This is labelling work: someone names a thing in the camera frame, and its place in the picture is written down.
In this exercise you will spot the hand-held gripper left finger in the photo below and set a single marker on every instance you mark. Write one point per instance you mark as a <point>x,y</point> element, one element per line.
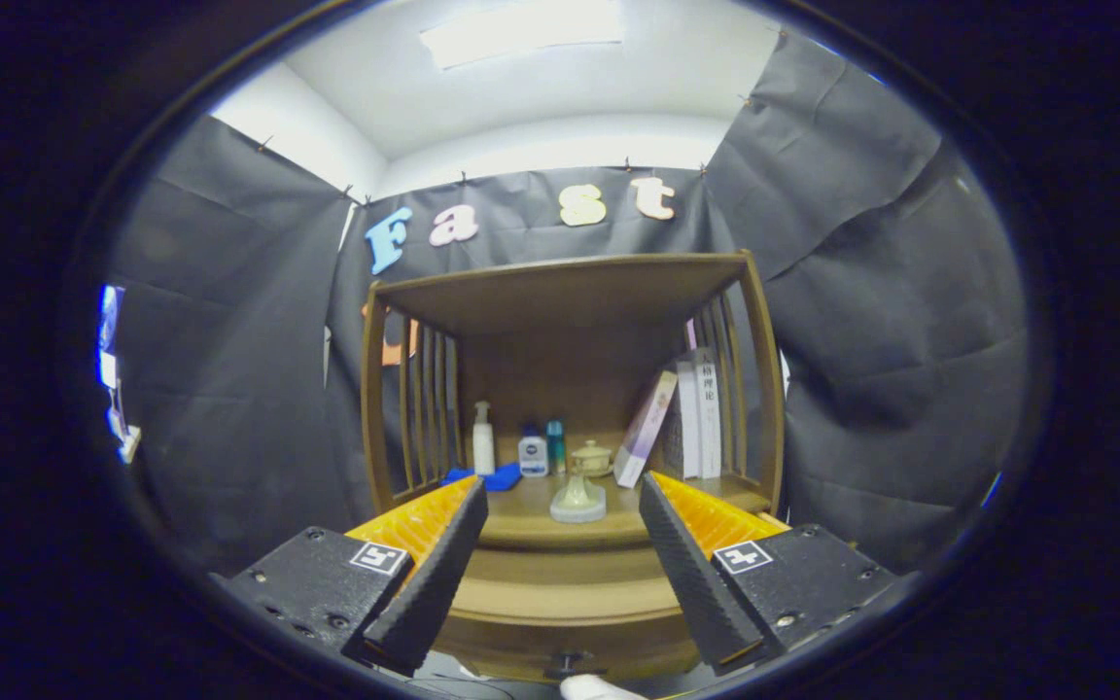
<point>438,578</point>

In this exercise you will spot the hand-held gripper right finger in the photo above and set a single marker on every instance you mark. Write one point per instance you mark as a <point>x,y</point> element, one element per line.
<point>691,578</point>

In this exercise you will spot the brown wooden drawer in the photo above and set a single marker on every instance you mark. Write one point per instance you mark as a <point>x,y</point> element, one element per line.
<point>560,637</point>

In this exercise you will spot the pale green ceramic ornament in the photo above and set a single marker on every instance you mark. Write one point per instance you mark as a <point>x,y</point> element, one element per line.
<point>577,501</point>

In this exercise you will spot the wooden countertop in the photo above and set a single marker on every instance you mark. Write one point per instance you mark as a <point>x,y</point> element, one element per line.
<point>521,515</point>

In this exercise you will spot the brown wooden cabinet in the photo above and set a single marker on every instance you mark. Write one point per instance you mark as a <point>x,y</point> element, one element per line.
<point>560,369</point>

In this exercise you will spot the blue folded cloth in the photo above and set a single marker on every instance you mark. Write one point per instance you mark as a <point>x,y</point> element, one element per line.
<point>502,478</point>

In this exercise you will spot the white pump bottle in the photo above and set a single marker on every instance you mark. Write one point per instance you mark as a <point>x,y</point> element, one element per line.
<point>484,452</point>

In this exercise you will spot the white rounded object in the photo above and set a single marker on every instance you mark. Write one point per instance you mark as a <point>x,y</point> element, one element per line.
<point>594,688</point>

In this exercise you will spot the white bottle with blue cap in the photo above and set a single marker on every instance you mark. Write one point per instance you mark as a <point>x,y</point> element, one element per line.
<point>533,455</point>

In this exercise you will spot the beige lidded teacup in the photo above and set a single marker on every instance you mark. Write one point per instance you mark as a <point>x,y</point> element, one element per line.
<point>591,459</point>

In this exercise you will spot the lilac book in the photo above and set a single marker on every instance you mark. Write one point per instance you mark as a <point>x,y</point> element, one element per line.
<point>646,428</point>

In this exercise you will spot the white book with patterned cover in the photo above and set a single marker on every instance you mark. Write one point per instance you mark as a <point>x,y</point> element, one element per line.
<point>688,418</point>

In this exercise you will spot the white book with black lettering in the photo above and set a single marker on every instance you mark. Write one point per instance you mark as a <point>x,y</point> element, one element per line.
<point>709,418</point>

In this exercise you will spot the teal bottle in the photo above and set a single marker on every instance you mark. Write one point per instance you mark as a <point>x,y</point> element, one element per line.
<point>556,442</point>

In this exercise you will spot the white hanging device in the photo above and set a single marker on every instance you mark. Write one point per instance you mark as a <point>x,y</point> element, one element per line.
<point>129,443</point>

